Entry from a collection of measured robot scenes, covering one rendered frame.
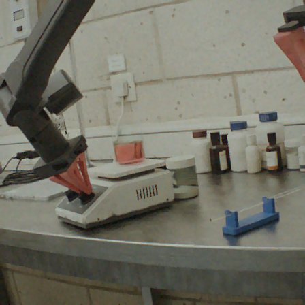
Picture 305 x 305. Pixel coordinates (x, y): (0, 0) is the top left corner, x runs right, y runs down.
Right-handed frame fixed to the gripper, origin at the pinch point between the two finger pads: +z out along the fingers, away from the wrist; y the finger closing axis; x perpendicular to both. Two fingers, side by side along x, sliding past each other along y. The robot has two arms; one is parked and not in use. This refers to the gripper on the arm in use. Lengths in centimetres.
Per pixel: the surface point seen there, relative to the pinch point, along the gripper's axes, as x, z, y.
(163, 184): -8.7, 8.6, -8.2
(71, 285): -36, 61, 84
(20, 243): 10.0, 2.0, 14.9
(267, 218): 2.8, 12.6, -32.4
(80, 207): 3.3, 1.4, 0.5
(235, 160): -34.8, 24.5, -7.1
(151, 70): -64, 7, 21
